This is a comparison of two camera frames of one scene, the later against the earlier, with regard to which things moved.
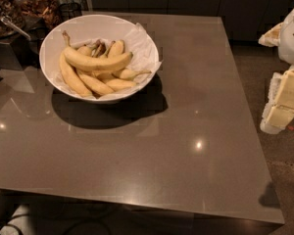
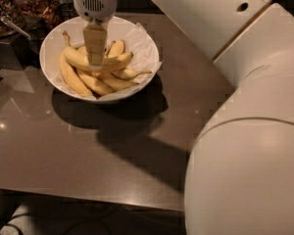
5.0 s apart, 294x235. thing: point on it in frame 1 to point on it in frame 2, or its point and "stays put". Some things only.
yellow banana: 118,84 stays put
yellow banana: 87,62 stays put
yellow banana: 117,47 stays put
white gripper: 292,38 to 94,4
